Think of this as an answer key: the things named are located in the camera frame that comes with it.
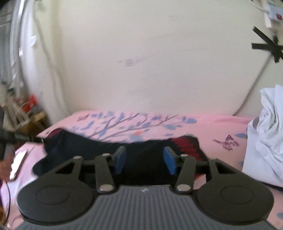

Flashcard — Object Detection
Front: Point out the white power strip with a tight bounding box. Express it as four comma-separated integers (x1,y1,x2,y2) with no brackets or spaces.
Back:
261,0,282,29

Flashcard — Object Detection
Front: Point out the smartphone in dark case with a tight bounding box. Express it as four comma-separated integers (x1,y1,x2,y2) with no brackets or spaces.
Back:
10,150,28,181

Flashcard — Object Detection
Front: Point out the white crumpled garment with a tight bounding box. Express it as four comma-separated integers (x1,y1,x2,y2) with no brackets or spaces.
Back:
242,85,282,187

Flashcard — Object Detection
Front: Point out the wooden side table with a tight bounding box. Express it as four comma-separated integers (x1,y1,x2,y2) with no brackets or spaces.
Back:
13,111,48,136

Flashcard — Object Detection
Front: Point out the grey window curtain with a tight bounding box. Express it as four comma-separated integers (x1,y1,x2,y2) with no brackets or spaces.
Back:
1,0,25,91

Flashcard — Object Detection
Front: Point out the red plastic bag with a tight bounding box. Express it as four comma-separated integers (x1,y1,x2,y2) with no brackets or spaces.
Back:
22,94,37,113

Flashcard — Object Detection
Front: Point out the black red white patterned sweater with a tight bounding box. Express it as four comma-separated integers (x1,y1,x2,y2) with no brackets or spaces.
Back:
33,129,207,185

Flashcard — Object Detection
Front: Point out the pink floral bed sheet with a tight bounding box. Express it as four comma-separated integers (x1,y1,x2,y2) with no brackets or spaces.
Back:
7,111,282,229

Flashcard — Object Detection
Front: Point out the black tape cross on wall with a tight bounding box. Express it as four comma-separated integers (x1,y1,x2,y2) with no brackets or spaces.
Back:
251,26,282,63

